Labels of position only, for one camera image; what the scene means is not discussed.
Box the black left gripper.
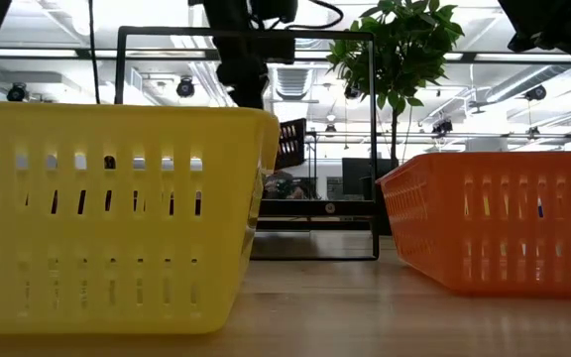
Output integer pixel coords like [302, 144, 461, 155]
[215, 37, 296, 109]

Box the black plastic slotted basket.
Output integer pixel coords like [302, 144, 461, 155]
[274, 117, 307, 172]

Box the yellow plastic slotted basket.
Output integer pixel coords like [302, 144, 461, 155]
[0, 100, 281, 336]

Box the orange plastic slotted basket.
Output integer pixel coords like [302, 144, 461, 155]
[375, 151, 571, 298]

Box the ceiling air vent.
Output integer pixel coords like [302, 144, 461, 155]
[271, 64, 314, 102]

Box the person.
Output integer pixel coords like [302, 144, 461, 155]
[264, 170, 309, 200]

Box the black computer monitor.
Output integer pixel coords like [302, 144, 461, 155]
[342, 157, 399, 202]

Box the green leafy indoor tree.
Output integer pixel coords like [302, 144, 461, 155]
[325, 0, 465, 165]

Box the black plant pot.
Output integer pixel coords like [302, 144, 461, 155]
[363, 174, 396, 237]

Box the black metal shelf frame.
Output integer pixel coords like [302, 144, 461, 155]
[114, 25, 381, 262]

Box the black hanging cable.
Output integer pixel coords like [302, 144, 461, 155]
[86, 0, 102, 105]

